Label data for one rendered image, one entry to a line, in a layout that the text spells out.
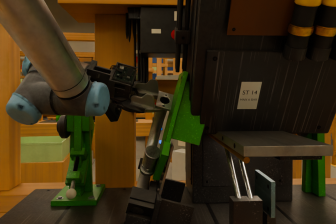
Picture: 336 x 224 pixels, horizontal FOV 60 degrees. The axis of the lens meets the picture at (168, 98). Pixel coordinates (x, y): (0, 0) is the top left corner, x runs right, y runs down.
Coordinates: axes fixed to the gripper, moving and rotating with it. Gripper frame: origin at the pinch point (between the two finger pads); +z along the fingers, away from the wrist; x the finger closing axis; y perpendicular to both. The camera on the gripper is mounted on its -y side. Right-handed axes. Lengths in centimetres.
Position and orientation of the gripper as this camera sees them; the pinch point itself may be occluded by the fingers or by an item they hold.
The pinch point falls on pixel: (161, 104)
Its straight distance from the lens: 76.8
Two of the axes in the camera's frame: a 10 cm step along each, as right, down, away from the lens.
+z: 9.6, 2.6, 0.5
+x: 1.5, -7.0, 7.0
